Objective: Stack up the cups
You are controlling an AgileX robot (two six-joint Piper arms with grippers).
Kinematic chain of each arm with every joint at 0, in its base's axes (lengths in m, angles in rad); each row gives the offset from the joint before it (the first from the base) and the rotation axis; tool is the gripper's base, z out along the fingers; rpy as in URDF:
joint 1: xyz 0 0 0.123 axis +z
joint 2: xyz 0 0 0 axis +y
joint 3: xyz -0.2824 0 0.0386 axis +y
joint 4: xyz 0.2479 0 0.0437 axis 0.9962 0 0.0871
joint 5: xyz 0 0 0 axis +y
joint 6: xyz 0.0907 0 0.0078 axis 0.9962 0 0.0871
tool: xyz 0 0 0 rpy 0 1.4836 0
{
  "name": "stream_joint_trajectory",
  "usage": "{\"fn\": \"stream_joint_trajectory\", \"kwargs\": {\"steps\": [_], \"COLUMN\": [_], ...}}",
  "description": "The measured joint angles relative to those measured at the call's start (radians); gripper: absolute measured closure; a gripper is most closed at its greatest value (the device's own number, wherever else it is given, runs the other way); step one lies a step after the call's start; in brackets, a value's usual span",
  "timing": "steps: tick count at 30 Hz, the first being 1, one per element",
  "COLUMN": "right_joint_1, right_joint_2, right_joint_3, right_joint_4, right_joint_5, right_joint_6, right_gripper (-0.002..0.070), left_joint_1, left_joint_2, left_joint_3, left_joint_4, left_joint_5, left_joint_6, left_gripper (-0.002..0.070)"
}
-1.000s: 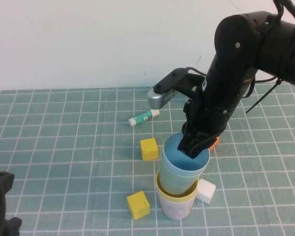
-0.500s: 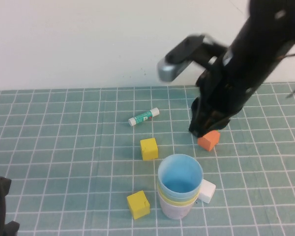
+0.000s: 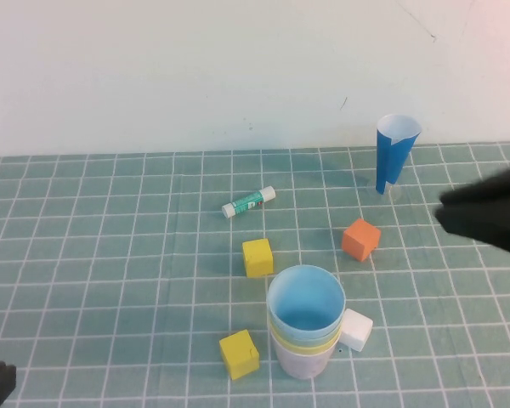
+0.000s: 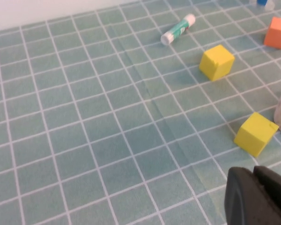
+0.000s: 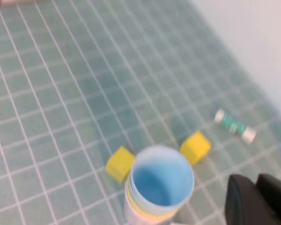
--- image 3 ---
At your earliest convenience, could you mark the plain yellow foam cube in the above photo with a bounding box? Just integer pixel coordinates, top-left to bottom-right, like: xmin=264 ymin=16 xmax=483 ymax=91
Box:
xmin=242 ymin=238 xmax=275 ymax=279

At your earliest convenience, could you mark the blue paper cone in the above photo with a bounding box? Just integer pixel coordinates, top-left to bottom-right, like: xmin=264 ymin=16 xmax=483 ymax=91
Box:
xmin=376 ymin=113 xmax=422 ymax=196

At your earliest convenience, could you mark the yellow plastic cup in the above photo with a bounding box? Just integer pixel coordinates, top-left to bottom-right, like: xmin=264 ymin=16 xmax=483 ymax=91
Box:
xmin=269 ymin=326 xmax=341 ymax=356

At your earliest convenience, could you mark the green checked tablecloth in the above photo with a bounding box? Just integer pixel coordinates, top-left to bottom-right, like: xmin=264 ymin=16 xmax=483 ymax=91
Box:
xmin=0 ymin=142 xmax=510 ymax=408

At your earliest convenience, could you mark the white foam cube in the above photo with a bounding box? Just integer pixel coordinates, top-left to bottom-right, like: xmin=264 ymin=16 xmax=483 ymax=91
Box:
xmin=338 ymin=309 xmax=374 ymax=353

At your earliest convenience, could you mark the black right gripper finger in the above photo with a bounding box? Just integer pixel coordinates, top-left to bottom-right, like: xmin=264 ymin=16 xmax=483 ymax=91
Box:
xmin=434 ymin=199 xmax=510 ymax=258
xmin=439 ymin=155 xmax=510 ymax=206

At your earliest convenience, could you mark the orange foam cube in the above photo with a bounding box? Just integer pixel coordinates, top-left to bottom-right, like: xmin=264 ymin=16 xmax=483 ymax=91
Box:
xmin=341 ymin=218 xmax=383 ymax=263

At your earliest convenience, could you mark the yellow foam cube with notch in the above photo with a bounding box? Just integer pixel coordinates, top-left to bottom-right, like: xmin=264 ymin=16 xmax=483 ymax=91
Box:
xmin=218 ymin=329 xmax=261 ymax=381

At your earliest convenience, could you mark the pink plastic cup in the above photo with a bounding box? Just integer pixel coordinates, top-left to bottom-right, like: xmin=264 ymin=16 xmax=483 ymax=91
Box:
xmin=271 ymin=339 xmax=339 ymax=381

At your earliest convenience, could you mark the green and white glue stick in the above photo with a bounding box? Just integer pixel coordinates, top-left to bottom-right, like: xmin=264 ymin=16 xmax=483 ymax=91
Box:
xmin=221 ymin=185 xmax=277 ymax=219

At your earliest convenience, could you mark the blue plastic cup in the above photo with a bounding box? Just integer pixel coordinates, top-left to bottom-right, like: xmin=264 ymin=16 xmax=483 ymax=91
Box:
xmin=266 ymin=264 xmax=347 ymax=337

